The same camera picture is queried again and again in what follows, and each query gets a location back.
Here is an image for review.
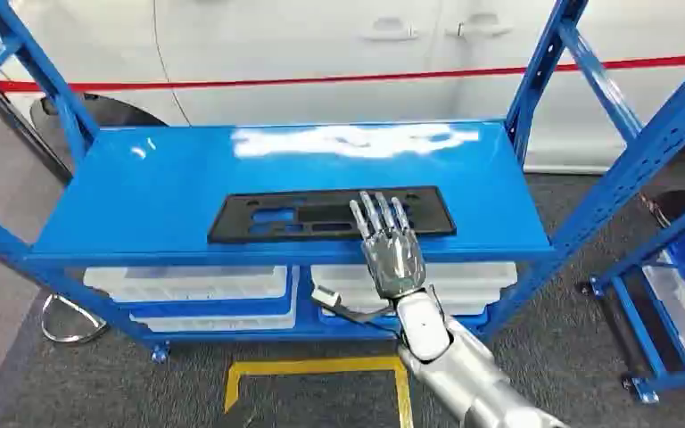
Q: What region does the chrome stool base ring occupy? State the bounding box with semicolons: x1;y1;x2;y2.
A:
40;293;110;346

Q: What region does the black plastic panel with cutouts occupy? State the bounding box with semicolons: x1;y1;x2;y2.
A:
207;185;458;246

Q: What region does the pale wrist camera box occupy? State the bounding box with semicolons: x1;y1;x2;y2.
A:
310;285;343;309

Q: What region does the black barrier post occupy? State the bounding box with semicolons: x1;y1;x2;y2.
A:
0;23;76;185

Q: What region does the black camera bracket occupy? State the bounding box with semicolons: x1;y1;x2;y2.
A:
314;298;400;326

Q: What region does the red barrier tape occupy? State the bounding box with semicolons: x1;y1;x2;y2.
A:
0;53;685;95

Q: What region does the yellow floor tape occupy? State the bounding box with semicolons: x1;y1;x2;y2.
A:
223;355;415;428

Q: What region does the clear plastic storage bin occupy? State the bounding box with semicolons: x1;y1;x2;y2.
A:
318;288;504;318
128;266;301;333
83;265;290;304
641;248;685;371
310;262;519;298

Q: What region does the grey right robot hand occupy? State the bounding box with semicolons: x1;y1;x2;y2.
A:
349;190;427;300

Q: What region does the white car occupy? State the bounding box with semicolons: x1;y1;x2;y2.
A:
0;0;685;174

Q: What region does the blue metal shelf rack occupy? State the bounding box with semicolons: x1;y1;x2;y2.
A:
578;188;685;407
0;0;685;365

